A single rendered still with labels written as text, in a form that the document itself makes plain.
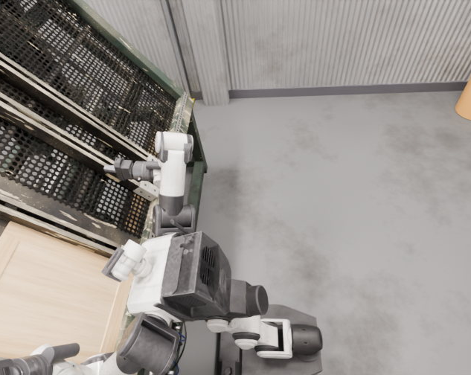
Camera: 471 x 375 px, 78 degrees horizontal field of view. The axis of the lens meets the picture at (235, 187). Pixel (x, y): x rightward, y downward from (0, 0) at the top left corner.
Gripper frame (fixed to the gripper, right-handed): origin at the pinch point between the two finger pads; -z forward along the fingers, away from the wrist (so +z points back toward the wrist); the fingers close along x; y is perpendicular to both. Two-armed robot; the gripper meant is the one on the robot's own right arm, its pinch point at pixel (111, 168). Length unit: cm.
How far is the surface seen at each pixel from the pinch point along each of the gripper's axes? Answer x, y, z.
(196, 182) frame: -110, -81, 25
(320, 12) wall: -14, -228, 131
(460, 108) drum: -75, -180, 292
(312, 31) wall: -33, -228, 129
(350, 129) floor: -102, -163, 181
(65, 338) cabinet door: -26, 64, -5
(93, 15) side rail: 15, -111, -40
